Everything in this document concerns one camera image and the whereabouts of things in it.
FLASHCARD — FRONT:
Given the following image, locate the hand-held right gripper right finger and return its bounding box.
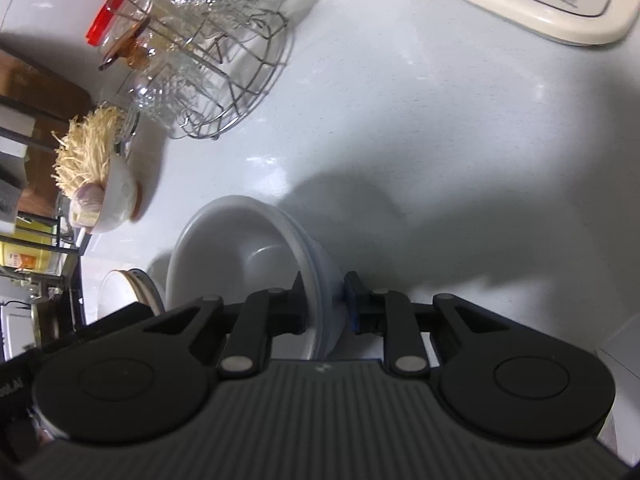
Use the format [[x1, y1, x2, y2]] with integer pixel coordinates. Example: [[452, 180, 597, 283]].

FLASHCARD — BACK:
[[344, 271, 511, 377]]

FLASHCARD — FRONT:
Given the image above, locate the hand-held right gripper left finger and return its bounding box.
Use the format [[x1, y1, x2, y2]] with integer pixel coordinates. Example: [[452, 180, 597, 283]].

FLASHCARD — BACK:
[[135, 271, 307, 380]]

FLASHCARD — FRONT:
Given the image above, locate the plain white bowl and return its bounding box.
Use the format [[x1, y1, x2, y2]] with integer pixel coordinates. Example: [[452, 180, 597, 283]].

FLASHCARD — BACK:
[[164, 195, 352, 362]]

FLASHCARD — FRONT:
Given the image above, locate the large white leaf-print plate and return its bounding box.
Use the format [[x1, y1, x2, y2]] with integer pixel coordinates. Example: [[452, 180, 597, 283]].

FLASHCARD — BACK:
[[99, 270, 151, 322]]

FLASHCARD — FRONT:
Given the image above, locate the black metal dish rack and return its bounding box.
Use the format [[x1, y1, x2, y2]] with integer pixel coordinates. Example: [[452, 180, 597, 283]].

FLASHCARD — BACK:
[[0, 94, 92, 341]]

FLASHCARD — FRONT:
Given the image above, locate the yellow detergent pump bottle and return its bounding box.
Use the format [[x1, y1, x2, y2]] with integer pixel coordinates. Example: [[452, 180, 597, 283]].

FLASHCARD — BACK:
[[0, 214, 67, 275]]

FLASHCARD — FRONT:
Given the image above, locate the halved red onion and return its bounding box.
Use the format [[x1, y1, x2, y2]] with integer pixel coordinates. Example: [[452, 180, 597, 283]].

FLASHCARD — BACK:
[[69, 181, 107, 227]]

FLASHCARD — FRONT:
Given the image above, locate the white bowl with vegetables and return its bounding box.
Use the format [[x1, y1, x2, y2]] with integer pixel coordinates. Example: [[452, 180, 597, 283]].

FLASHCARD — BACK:
[[70, 154, 142, 234]]

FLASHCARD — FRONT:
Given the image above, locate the enoki mushroom bunch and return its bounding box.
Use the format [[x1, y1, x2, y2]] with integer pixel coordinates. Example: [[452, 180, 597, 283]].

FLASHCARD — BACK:
[[51, 102, 129, 197]]

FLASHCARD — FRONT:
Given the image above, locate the brown wooden cutting board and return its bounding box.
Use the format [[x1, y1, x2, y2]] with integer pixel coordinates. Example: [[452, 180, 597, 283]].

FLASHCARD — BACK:
[[0, 46, 94, 198]]

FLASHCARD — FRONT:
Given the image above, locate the red-lidded clear plastic jar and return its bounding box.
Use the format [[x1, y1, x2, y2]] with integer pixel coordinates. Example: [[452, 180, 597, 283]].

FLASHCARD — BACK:
[[85, 0, 157, 70]]

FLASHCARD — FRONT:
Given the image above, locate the cream electric cooker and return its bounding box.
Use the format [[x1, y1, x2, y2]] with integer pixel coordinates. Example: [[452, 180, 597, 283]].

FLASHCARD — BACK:
[[419, 0, 637, 47]]

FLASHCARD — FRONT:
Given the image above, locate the round wire cup rack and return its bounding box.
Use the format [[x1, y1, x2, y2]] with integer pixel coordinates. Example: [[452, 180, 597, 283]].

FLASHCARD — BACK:
[[97, 0, 294, 140]]

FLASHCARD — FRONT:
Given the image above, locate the wire rack of glass cups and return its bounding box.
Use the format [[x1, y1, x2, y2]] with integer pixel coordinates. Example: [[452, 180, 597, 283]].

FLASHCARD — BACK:
[[107, 0, 282, 131]]

